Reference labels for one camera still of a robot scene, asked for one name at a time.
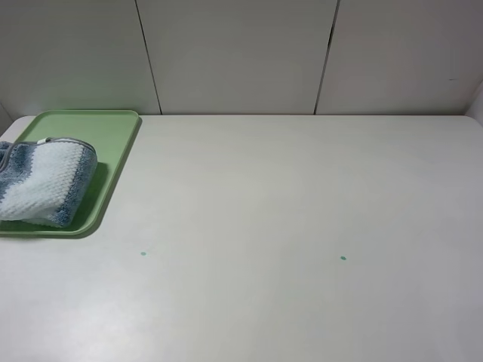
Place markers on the green plastic tray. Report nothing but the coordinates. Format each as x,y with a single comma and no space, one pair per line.
112,134

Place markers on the blue white striped towel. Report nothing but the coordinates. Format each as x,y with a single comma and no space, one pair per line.
44,182

